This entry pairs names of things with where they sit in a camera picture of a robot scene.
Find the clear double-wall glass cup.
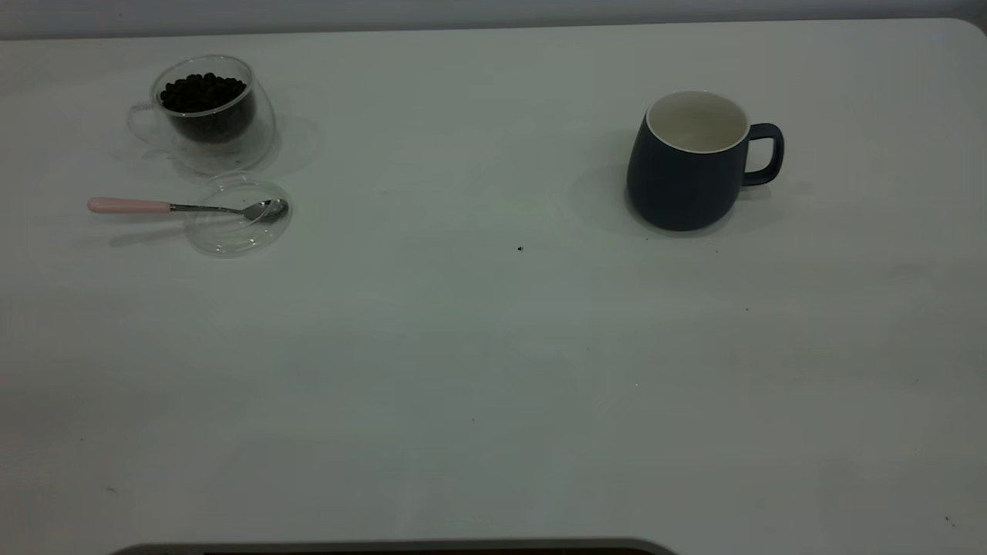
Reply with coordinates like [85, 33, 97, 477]
[126, 54, 277, 175]

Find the pile of coffee beans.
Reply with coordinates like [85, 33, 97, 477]
[160, 72, 249, 116]

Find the pink-handled metal spoon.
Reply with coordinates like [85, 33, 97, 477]
[86, 197, 290, 224]

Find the clear round glass lid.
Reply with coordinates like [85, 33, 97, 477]
[184, 173, 294, 257]

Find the dark grey ceramic mug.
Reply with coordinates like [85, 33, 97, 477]
[625, 90, 786, 232]

